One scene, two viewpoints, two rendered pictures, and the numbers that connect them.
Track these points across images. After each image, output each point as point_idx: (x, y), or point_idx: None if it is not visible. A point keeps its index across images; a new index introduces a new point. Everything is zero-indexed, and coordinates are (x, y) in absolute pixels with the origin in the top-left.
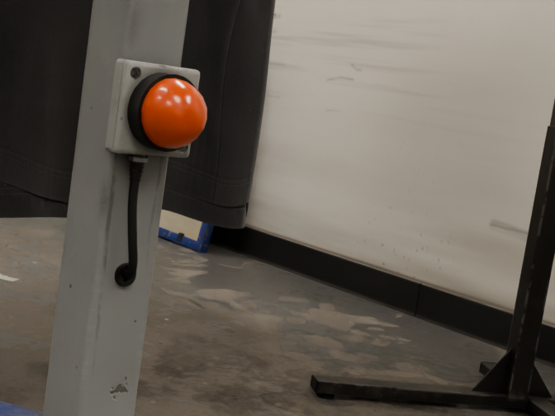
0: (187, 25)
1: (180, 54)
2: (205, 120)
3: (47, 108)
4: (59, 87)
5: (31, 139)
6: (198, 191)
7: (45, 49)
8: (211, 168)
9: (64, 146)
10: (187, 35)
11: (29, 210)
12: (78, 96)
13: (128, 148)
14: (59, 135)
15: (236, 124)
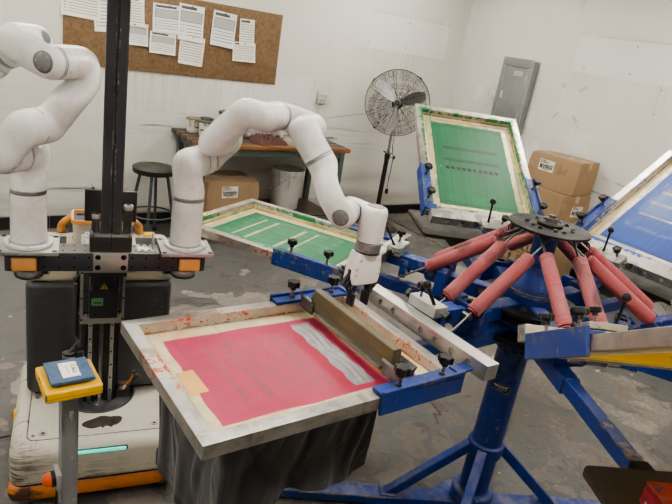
0: (206, 483)
1: (61, 471)
2: (44, 484)
3: (179, 477)
4: (182, 474)
5: (176, 482)
6: None
7: (179, 461)
8: None
9: (183, 491)
10: (206, 486)
11: (174, 500)
12: (186, 480)
13: None
14: (182, 487)
15: None
